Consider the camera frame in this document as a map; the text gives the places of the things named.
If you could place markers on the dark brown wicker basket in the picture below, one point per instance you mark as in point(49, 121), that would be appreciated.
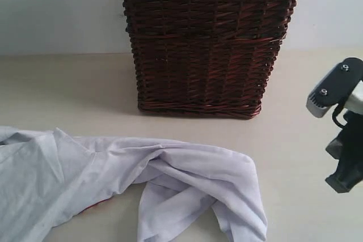
point(205, 57)

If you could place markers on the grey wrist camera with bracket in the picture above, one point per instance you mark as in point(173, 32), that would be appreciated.
point(342, 86)

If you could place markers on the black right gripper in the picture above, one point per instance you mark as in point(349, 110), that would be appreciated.
point(346, 148)

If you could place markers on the white t-shirt with red print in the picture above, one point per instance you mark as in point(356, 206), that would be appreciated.
point(47, 177)

